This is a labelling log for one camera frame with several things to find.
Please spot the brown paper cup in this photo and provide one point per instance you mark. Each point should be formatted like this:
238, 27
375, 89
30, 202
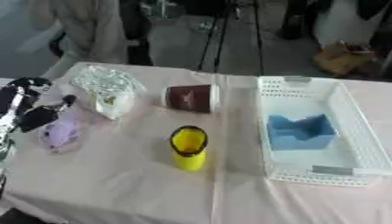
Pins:
191, 98

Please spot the yellow cup with black rim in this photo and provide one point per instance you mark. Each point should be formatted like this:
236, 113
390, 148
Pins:
189, 147

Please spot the blue foam block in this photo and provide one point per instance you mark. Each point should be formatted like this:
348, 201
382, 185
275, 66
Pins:
301, 133

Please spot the purple soft pouch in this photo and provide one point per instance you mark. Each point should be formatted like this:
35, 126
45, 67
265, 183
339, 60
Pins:
60, 133

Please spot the person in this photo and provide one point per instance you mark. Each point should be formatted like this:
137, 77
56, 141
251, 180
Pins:
337, 20
81, 32

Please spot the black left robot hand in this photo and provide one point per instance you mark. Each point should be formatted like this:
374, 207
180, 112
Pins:
35, 116

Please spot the clear plastic snack bag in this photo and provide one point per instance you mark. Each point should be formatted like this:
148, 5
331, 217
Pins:
108, 92

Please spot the white perforated plastic basket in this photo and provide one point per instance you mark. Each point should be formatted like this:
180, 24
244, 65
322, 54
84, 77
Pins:
319, 131

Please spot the black tripod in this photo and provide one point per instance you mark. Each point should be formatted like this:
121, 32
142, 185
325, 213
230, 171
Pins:
230, 35

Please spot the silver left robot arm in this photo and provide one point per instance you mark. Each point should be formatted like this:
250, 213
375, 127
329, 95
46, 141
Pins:
5, 128

